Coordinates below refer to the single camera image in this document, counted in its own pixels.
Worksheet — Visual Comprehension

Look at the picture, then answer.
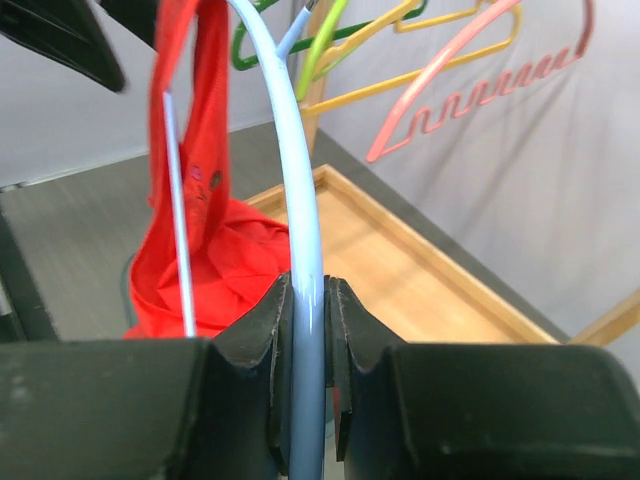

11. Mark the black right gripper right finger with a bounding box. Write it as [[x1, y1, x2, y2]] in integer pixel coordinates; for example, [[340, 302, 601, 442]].
[[325, 277, 639, 479]]

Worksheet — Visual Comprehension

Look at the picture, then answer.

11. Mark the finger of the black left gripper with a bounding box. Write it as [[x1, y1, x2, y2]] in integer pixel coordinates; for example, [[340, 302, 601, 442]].
[[1, 0, 125, 93]]

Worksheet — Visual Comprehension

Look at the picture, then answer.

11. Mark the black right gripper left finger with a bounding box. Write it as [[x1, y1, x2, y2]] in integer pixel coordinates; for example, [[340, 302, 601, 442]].
[[1, 274, 293, 479]]

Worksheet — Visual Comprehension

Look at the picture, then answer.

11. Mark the light blue hanger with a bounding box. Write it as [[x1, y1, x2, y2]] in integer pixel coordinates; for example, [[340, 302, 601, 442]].
[[162, 1, 326, 479]]

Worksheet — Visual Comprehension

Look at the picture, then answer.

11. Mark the red tank top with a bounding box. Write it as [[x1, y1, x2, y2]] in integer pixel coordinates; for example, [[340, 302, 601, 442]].
[[125, 1, 290, 339]]

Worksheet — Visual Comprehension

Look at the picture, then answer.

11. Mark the dark green hanger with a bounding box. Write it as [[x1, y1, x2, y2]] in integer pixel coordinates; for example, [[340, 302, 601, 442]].
[[230, 0, 431, 71]]

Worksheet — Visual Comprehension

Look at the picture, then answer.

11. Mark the lime green hanger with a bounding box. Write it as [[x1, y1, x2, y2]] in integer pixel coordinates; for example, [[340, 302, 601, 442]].
[[295, 0, 368, 102]]

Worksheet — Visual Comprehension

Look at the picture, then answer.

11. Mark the yellow hanger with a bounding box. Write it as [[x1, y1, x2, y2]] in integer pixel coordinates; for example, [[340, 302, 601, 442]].
[[300, 3, 522, 120]]

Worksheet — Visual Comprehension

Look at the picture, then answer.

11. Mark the pink hanger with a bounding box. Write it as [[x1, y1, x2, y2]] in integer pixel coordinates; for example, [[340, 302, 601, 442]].
[[365, 0, 596, 164]]

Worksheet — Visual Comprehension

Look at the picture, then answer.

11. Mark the wooden clothes rack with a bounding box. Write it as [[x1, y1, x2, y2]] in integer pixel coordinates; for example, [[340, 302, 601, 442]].
[[244, 0, 640, 347]]

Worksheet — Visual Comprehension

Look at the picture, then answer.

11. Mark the teal plastic bin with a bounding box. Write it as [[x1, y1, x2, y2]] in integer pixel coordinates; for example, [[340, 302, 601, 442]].
[[120, 253, 138, 329]]

